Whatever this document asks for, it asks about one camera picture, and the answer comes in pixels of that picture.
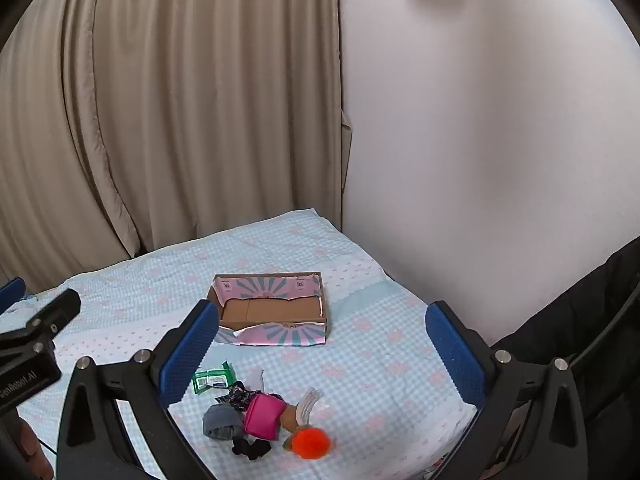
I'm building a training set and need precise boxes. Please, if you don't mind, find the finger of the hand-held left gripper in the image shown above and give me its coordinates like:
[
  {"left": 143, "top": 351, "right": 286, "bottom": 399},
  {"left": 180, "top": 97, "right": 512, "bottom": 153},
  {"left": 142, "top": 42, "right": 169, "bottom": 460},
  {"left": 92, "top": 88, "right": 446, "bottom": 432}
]
[{"left": 0, "top": 277, "right": 27, "bottom": 313}]

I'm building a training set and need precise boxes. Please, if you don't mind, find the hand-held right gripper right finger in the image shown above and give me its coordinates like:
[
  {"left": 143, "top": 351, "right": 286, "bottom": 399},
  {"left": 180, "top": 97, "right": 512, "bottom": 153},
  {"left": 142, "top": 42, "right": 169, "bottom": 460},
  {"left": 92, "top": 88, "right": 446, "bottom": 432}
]
[{"left": 425, "top": 301, "right": 586, "bottom": 480}]

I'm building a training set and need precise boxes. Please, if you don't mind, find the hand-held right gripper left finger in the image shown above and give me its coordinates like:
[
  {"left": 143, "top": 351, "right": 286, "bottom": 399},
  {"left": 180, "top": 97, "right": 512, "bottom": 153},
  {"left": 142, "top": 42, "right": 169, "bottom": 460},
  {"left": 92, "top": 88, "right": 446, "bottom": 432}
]
[{"left": 55, "top": 299, "right": 221, "bottom": 480}]

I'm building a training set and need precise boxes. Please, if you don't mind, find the grey zigzag-edged cloth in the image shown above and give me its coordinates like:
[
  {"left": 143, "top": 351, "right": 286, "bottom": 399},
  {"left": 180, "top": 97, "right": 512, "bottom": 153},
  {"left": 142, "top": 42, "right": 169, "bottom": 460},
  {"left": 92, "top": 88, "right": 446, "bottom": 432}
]
[{"left": 240, "top": 367, "right": 266, "bottom": 393}]

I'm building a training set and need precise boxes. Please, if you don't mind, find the pink striped cardboard box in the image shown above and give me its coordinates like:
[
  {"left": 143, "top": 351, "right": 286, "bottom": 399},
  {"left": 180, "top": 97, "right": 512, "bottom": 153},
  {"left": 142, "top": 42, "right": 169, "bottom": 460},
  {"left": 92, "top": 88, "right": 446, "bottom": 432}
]
[{"left": 207, "top": 271, "right": 331, "bottom": 348}]

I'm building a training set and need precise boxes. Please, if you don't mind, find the person's left hand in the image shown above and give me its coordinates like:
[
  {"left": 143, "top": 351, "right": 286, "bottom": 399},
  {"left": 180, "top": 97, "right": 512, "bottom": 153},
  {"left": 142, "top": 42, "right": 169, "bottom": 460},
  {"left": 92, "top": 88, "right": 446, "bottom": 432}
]
[{"left": 19, "top": 412, "right": 55, "bottom": 480}]

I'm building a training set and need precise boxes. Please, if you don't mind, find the green packet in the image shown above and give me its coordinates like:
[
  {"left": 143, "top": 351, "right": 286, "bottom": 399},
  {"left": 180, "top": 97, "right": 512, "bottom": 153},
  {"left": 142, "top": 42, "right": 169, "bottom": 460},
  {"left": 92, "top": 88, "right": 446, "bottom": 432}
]
[{"left": 191, "top": 360, "right": 236, "bottom": 396}]

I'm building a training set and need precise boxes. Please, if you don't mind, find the dark patterned cloth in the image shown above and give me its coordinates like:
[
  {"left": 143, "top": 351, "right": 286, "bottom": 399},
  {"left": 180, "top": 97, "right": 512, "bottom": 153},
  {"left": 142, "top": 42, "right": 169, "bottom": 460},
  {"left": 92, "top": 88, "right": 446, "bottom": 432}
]
[{"left": 215, "top": 381, "right": 288, "bottom": 411}]

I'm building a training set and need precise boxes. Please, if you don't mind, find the grey rolled sock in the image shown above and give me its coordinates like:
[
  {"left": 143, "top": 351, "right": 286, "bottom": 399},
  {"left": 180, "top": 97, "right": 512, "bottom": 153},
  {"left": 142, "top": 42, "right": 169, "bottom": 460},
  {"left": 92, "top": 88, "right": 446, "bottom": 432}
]
[{"left": 202, "top": 402, "right": 247, "bottom": 443}]

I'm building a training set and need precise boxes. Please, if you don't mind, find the magenta pouch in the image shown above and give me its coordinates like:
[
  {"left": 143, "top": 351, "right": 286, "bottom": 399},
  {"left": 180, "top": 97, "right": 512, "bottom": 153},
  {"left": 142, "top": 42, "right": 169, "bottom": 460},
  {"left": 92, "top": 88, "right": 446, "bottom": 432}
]
[{"left": 243, "top": 393, "right": 287, "bottom": 442}]

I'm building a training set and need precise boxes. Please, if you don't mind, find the blue checkered bedsheet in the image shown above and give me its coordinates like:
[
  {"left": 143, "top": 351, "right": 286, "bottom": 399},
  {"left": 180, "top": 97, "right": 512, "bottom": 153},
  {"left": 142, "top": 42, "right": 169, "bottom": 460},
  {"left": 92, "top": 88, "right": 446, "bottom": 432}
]
[{"left": 0, "top": 207, "right": 493, "bottom": 480}]

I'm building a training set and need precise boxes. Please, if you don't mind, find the black cloth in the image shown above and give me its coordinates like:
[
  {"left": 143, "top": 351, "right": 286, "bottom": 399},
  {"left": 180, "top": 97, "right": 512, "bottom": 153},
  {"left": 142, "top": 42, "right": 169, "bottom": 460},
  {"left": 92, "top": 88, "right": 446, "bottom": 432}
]
[{"left": 231, "top": 435, "right": 273, "bottom": 461}]

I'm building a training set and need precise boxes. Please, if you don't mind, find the brown plush toy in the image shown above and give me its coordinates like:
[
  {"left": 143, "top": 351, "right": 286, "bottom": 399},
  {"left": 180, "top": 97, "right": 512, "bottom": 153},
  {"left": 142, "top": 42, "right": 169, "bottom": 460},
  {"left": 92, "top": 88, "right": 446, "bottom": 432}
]
[{"left": 280, "top": 402, "right": 307, "bottom": 451}]

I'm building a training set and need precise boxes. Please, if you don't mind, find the black jacket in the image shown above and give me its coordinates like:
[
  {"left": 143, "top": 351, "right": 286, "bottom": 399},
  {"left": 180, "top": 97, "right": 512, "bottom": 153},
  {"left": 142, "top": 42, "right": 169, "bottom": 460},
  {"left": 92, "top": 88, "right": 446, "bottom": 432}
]
[{"left": 492, "top": 232, "right": 640, "bottom": 480}]

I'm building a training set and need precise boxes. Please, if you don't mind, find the orange pompom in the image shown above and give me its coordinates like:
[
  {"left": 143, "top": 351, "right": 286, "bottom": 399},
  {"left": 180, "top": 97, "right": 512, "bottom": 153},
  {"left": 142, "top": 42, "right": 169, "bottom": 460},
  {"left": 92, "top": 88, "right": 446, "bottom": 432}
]
[{"left": 290, "top": 426, "right": 332, "bottom": 460}]

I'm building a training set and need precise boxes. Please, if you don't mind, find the beige curtain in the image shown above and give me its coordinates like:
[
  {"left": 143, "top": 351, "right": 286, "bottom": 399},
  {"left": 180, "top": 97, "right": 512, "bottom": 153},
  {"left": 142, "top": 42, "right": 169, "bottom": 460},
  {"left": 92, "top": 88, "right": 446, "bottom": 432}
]
[{"left": 0, "top": 0, "right": 353, "bottom": 292}]

